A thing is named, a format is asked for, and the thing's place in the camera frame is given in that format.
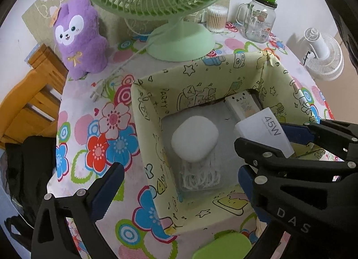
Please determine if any orange wooden furniture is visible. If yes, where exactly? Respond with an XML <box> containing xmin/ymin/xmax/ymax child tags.
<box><xmin>0</xmin><ymin>43</ymin><xmax>69</xmax><ymax>148</ymax></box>

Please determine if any white rectangular device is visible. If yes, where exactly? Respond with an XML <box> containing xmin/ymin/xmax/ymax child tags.
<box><xmin>225</xmin><ymin>94</ymin><xmax>262</xmax><ymax>117</ymax></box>

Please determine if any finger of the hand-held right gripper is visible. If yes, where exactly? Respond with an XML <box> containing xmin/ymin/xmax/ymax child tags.
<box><xmin>234</xmin><ymin>137</ymin><xmax>358</xmax><ymax>259</ymax></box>
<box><xmin>279</xmin><ymin>118</ymin><xmax>358</xmax><ymax>162</ymax></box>

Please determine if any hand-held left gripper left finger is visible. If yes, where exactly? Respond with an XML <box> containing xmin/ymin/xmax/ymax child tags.
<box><xmin>31</xmin><ymin>162</ymin><xmax>125</xmax><ymax>259</ymax></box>

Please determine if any floral tablecloth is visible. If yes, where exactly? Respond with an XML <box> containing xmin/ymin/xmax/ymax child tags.
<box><xmin>46</xmin><ymin>15</ymin><xmax>336</xmax><ymax>259</ymax></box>

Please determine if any white cable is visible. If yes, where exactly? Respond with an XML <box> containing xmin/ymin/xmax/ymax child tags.
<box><xmin>177</xmin><ymin>158</ymin><xmax>225</xmax><ymax>197</ymax></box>

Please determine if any white rounded case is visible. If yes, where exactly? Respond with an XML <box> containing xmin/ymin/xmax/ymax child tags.
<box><xmin>171</xmin><ymin>116</ymin><xmax>219</xmax><ymax>163</ymax></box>

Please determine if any yellow patterned storage box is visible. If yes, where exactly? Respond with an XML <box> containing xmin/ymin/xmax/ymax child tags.
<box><xmin>131</xmin><ymin>51</ymin><xmax>341</xmax><ymax>236</ymax></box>

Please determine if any clear cotton swab container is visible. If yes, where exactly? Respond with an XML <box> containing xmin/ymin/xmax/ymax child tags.
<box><xmin>205</xmin><ymin>6</ymin><xmax>229</xmax><ymax>34</ymax></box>

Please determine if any glass jar mug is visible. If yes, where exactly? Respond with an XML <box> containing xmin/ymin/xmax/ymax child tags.
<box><xmin>236</xmin><ymin>0</ymin><xmax>277</xmax><ymax>44</ymax></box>

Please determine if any green patterned wall sheet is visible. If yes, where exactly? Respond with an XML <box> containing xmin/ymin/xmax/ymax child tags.
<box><xmin>22</xmin><ymin>0</ymin><xmax>207</xmax><ymax>49</ymax></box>

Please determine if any white charger cube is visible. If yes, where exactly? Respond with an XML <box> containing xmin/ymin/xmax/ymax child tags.
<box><xmin>234</xmin><ymin>107</ymin><xmax>295</xmax><ymax>158</ymax></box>

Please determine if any white floor fan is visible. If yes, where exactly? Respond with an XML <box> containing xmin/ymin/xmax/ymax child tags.
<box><xmin>300</xmin><ymin>27</ymin><xmax>345</xmax><ymax>81</ymax></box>

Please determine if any dark panel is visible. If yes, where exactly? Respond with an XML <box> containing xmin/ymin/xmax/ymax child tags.
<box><xmin>324</xmin><ymin>0</ymin><xmax>358</xmax><ymax>61</ymax></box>

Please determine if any purple plush toy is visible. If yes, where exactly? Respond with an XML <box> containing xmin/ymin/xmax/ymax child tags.
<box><xmin>53</xmin><ymin>0</ymin><xmax>110</xmax><ymax>81</ymax></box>

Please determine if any black cloth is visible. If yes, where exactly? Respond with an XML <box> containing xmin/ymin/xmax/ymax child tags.
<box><xmin>5</xmin><ymin>135</ymin><xmax>60</xmax><ymax>222</ymax></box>

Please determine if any green rounded plastic case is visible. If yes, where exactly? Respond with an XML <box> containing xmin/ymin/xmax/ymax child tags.
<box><xmin>192</xmin><ymin>231</ymin><xmax>252</xmax><ymax>259</ymax></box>

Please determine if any green desk fan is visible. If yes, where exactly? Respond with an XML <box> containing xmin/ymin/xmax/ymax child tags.
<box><xmin>77</xmin><ymin>0</ymin><xmax>243</xmax><ymax>62</ymax></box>

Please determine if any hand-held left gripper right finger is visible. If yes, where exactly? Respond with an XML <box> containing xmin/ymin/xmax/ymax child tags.
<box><xmin>238</xmin><ymin>165</ymin><xmax>283</xmax><ymax>259</ymax></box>

